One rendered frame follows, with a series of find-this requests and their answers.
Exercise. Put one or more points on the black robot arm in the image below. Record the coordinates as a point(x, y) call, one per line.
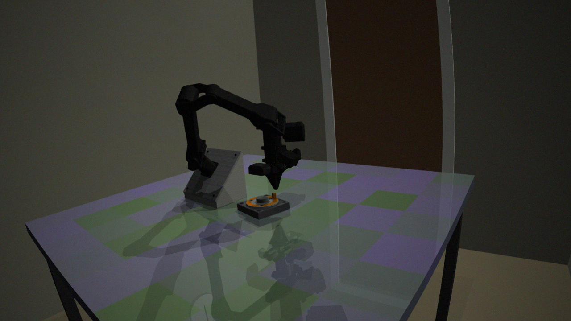
point(261, 115)

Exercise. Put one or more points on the orange round plate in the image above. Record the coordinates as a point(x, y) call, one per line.
point(252, 203)

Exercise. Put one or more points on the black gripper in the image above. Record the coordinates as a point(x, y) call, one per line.
point(273, 171)

